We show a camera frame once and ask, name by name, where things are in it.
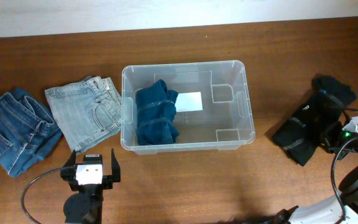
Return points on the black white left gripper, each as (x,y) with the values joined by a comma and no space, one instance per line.
(110,179)

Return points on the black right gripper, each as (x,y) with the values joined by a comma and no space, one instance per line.
(326,145)

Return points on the black fuzzy garment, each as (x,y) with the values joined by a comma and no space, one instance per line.
(341,94)

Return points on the teal blue garment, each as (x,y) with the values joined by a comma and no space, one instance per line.
(156,111)

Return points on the clear plastic storage bin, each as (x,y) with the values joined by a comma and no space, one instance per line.
(226,121)

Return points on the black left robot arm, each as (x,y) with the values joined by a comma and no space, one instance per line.
(85,206)

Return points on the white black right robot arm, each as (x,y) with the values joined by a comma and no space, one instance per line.
(342,207)

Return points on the light blue folded jeans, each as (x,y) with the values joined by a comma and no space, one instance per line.
(87,112)

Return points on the dark blue folded jeans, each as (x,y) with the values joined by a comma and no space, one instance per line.
(28,132)

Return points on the white label in bin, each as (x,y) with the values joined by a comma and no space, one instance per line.
(187,102)

